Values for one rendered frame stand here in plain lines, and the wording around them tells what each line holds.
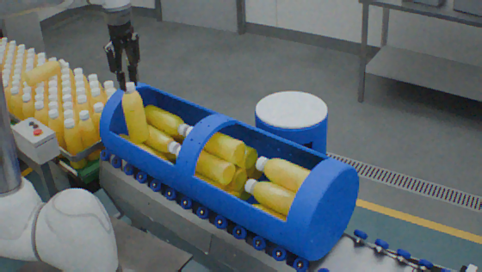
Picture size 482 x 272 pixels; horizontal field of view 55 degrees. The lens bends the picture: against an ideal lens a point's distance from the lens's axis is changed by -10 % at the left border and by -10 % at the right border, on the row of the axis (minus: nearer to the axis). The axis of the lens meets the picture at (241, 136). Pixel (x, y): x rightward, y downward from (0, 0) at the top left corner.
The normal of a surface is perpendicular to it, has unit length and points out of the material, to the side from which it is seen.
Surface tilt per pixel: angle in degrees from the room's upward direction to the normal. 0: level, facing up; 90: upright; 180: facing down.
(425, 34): 90
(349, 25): 90
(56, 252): 85
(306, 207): 49
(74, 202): 9
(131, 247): 4
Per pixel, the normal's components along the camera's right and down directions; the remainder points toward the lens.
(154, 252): 0.00, -0.87
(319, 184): -0.27, -0.63
